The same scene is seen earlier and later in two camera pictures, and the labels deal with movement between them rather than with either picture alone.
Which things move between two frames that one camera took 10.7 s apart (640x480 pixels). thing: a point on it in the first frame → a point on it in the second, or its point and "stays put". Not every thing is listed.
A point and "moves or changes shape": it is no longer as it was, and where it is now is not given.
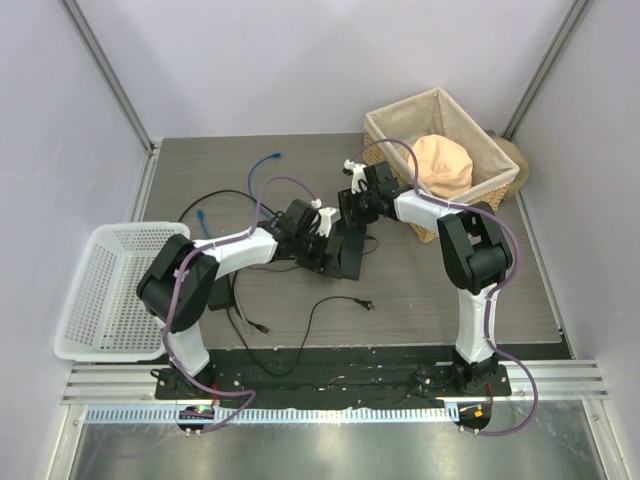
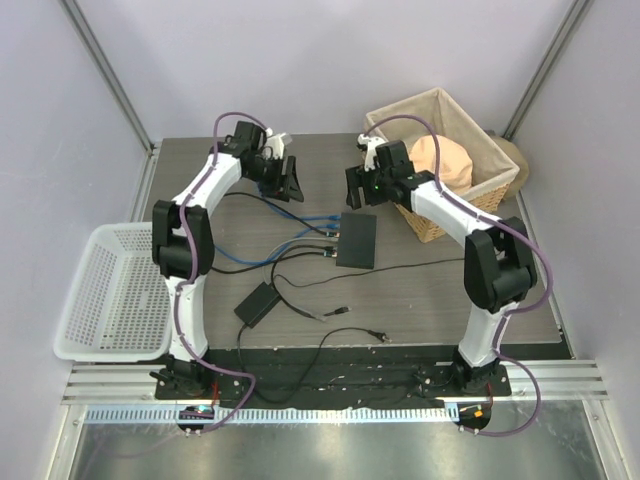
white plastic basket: x=103 y=319 stays put
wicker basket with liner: x=390 y=131 stays put
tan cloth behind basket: x=514 y=153 stays put
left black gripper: x=318 y=264 → x=285 y=187
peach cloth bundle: x=444 y=168 stays put
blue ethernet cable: x=257 y=207 moves or changes shape
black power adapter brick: x=221 y=294 → x=257 y=304
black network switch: x=344 y=251 moves or changes shape
